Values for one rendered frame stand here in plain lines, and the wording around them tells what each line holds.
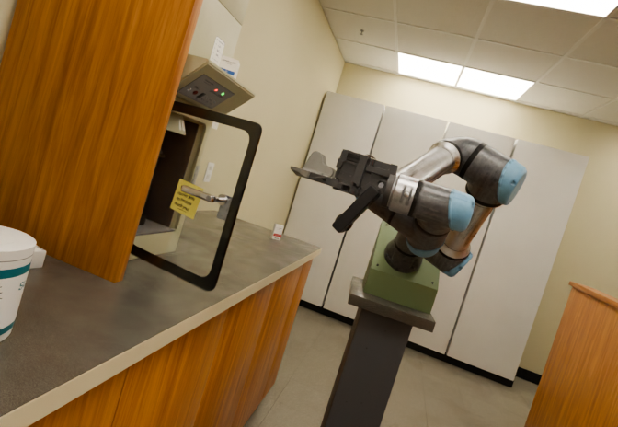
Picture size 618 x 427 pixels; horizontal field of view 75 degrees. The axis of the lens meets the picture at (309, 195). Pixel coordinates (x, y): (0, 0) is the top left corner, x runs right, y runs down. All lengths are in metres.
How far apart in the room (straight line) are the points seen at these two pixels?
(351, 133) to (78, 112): 3.24
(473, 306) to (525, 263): 0.61
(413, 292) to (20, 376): 1.28
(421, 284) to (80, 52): 1.33
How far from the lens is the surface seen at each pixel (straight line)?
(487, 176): 1.18
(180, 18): 1.03
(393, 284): 1.62
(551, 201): 4.20
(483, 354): 4.28
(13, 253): 0.71
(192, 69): 1.07
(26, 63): 1.27
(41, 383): 0.69
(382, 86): 4.64
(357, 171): 0.79
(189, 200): 0.99
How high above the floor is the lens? 1.31
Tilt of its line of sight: 3 degrees down
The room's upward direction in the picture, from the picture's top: 17 degrees clockwise
